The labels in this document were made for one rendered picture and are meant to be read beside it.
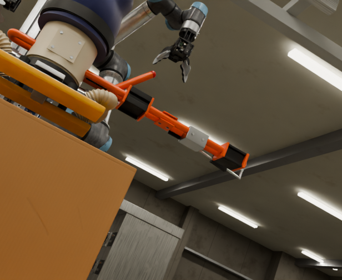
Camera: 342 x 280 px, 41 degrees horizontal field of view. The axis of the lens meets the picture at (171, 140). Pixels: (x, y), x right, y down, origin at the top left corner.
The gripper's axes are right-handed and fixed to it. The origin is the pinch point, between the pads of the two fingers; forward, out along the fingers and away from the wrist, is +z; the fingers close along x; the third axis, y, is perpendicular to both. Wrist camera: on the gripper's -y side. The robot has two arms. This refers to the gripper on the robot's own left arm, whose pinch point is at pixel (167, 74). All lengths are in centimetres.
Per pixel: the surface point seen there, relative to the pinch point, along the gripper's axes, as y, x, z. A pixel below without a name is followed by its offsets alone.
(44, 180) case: 58, -25, 70
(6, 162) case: 57, -35, 70
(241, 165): 40, 26, 36
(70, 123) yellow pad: 30, -26, 47
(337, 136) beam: -333, 317, -233
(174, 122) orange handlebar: 39, 1, 34
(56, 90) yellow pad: 49, -33, 47
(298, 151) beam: -420, 317, -228
